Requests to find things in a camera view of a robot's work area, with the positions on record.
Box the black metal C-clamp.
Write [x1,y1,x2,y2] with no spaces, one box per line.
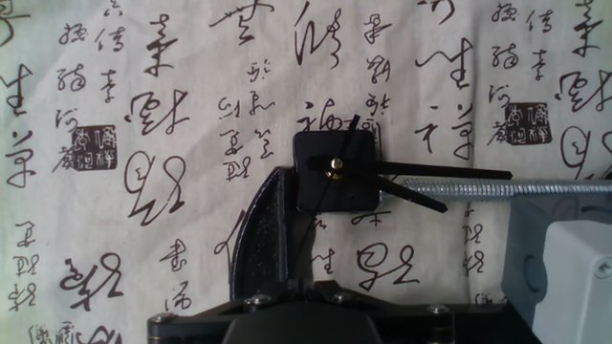
[229,165,612,344]

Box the grey box red button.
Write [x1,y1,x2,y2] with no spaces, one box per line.
[500,195,612,344]

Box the short black hour hand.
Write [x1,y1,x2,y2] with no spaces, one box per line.
[377,176,449,214]

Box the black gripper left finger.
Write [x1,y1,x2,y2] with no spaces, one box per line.
[147,281,301,344]

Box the long black minute hand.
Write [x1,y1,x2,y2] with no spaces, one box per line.
[308,156,514,181]

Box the thin black second hand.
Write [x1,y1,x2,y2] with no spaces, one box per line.
[294,114,362,288]

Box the beige calligraphy print cloth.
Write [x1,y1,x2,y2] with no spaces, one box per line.
[0,0,612,344]

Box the black square clock movement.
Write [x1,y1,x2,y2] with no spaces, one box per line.
[292,128,383,214]

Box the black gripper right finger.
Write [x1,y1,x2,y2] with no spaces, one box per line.
[305,280,455,344]

